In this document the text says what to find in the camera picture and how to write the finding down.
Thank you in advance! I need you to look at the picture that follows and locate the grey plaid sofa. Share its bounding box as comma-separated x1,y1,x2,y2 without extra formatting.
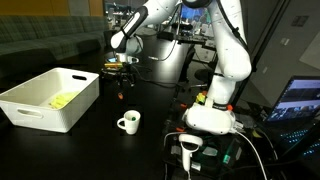
0,15,109,72

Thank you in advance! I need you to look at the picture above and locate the blue background monitor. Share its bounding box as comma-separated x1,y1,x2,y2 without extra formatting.
180,2,205,21

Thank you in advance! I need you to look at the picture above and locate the white plastic basket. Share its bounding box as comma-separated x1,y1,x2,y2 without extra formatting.
0,66,101,134

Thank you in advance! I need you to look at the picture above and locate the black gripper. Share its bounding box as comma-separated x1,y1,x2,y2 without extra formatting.
111,68,137,88

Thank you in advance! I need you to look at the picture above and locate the white VR controller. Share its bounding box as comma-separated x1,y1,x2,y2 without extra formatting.
177,133,204,173

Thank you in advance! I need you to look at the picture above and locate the yellow towel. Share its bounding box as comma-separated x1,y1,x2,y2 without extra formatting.
48,91,81,110

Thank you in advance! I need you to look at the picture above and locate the wrist mounted camera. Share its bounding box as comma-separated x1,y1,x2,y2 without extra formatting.
104,61,123,70

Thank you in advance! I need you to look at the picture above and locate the black office chair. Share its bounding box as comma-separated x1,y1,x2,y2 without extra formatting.
156,30,175,42

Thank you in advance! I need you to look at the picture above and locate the open black laptop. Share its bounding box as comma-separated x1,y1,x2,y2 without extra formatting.
264,75,320,168

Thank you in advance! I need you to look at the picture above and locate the white ceramic mug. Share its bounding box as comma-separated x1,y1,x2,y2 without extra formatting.
116,109,142,136

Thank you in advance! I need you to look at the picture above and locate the small yellow green object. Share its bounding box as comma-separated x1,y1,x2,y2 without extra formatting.
195,92,207,105

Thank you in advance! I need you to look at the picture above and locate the white VR headset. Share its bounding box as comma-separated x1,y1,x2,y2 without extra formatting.
181,102,239,136

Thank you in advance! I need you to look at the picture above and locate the white headset cable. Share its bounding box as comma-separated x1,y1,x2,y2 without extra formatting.
232,129,270,180

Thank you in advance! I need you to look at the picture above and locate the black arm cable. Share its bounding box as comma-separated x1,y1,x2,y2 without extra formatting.
216,0,253,65

